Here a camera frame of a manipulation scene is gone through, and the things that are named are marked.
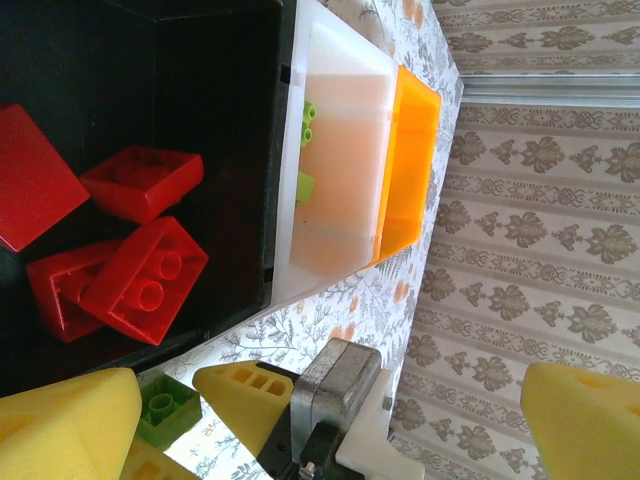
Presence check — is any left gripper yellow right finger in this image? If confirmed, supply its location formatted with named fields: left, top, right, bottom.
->
left=519, top=362, right=640, bottom=480

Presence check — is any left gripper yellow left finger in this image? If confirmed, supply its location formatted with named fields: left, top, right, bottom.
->
left=0, top=367, right=142, bottom=480

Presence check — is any green lego brick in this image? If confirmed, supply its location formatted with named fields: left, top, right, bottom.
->
left=135, top=374, right=202, bottom=451
left=294, top=170, right=316, bottom=208
left=301, top=101, right=319, bottom=148

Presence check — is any red lego brick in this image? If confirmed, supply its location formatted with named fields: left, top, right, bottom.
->
left=78, top=145, right=205, bottom=225
left=79, top=215, right=210, bottom=347
left=25, top=238, right=124, bottom=345
left=0, top=102, right=92, bottom=254

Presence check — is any white plastic bin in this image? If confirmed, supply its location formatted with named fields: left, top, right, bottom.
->
left=272, top=0, right=401, bottom=309

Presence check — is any orange plastic bin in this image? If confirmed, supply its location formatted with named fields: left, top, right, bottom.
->
left=369, top=64, right=444, bottom=274

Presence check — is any black plastic bin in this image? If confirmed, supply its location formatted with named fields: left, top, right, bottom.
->
left=0, top=0, right=299, bottom=386

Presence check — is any floral table cover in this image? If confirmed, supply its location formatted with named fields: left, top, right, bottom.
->
left=122, top=0, right=465, bottom=480

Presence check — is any aluminum frame post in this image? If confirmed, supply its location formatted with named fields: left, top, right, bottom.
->
left=462, top=69, right=640, bottom=109

